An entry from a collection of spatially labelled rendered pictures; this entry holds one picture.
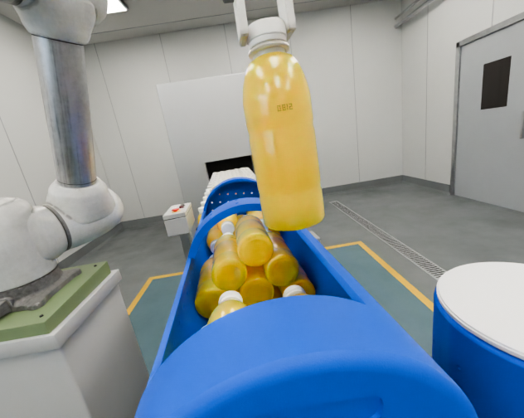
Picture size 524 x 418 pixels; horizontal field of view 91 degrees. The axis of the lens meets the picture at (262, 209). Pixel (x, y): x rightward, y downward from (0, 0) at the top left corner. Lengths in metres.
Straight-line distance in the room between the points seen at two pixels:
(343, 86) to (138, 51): 3.84
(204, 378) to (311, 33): 5.67
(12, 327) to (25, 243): 0.20
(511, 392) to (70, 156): 1.03
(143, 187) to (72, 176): 4.83
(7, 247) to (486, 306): 1.02
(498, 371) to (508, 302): 0.12
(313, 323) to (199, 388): 0.08
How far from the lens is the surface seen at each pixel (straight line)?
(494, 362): 0.54
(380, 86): 5.99
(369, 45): 6.03
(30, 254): 0.90
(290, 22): 0.30
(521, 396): 0.56
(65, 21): 0.82
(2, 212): 0.89
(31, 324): 0.84
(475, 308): 0.58
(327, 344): 0.18
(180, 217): 1.20
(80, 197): 0.92
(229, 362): 0.19
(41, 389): 0.96
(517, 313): 0.59
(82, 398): 0.94
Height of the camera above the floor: 1.36
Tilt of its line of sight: 15 degrees down
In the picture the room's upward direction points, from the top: 9 degrees counter-clockwise
